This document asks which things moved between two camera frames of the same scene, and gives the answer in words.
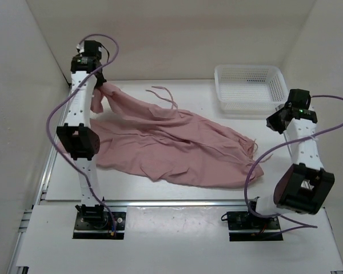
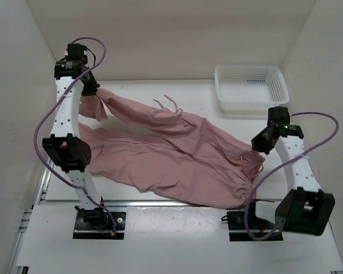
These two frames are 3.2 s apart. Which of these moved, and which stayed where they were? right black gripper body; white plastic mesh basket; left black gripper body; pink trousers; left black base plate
Moved: pink trousers; left black gripper body; right black gripper body
Stayed: left black base plate; white plastic mesh basket
